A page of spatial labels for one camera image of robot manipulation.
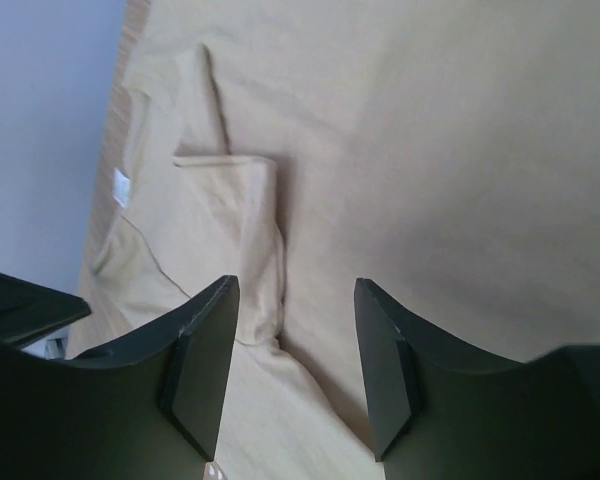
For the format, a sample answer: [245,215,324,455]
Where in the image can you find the beige t shirt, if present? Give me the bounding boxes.
[69,1,600,479]

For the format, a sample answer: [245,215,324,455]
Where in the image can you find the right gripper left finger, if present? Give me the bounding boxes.
[0,275,240,479]

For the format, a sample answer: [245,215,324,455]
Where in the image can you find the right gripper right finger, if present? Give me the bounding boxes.
[354,278,600,479]

